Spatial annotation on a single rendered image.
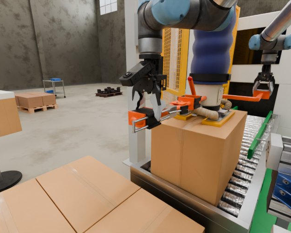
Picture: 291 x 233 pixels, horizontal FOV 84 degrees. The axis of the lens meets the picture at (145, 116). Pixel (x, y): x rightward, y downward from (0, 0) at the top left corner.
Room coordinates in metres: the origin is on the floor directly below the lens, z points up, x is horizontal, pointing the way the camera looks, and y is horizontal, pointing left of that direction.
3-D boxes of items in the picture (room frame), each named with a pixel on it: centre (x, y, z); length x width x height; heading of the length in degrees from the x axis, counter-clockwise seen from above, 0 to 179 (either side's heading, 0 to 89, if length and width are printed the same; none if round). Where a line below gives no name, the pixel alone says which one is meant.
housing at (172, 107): (0.65, -0.08, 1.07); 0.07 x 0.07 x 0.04; 51
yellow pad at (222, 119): (0.95, -0.45, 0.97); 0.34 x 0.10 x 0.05; 141
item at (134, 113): (0.55, 0.00, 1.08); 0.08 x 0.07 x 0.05; 141
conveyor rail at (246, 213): (1.41, -1.18, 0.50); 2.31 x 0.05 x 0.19; 139
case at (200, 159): (1.00, -0.38, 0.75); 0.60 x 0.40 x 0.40; 141
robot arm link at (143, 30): (0.55, -0.02, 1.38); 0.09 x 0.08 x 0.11; 19
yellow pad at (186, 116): (1.07, -0.31, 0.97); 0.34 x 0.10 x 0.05; 141
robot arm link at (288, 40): (0.95, -0.74, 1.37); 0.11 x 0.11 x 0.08; 0
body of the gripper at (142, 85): (0.56, -0.02, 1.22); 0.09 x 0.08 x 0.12; 141
